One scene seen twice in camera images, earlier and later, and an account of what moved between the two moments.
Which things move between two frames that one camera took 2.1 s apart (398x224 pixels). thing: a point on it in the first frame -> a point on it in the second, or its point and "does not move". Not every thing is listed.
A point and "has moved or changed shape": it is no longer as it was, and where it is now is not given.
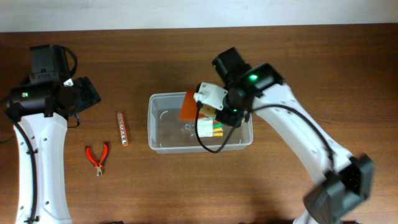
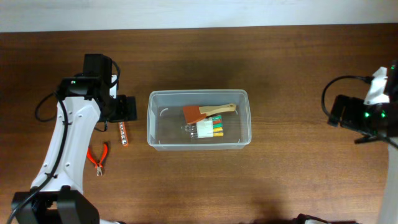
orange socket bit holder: (122, 127) does not move
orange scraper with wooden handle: (189, 107) has moved or changed shape
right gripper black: (231, 120) -> (354, 105)
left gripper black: (92, 96) -> (128, 111)
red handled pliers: (98, 166) does not move
